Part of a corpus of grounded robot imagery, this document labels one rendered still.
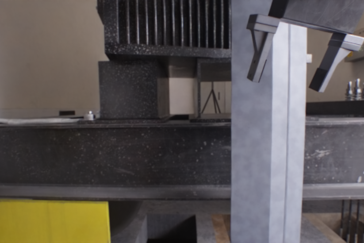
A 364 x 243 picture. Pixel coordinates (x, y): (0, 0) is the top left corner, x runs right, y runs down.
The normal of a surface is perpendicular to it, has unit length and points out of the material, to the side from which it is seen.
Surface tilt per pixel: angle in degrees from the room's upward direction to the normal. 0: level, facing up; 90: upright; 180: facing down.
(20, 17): 90
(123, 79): 90
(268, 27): 113
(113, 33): 90
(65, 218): 90
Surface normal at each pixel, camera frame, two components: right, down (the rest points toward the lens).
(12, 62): 1.00, -0.01
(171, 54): 0.21, 0.07
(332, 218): -0.04, 0.07
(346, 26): 0.08, 0.46
